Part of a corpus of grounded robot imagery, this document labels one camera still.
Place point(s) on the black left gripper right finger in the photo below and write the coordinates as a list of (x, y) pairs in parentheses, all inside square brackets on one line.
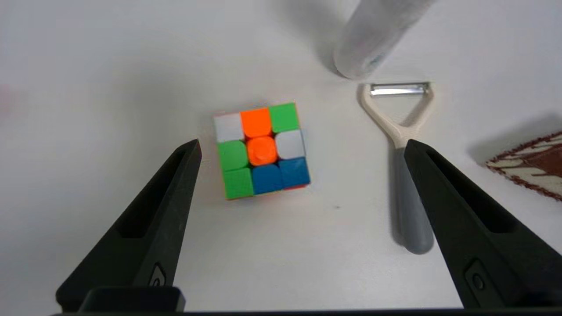
[(478, 232)]

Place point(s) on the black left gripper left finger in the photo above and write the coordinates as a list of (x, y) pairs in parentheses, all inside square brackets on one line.
[(149, 237)]

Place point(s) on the chocolate blueberry cake slice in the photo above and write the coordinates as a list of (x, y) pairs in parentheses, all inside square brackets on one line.
[(535, 166)]

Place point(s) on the colourful puzzle cube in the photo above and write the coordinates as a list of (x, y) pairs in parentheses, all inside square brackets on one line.
[(259, 151)]

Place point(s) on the white plastic bottle clear cap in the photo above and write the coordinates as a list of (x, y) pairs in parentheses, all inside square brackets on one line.
[(373, 39)]

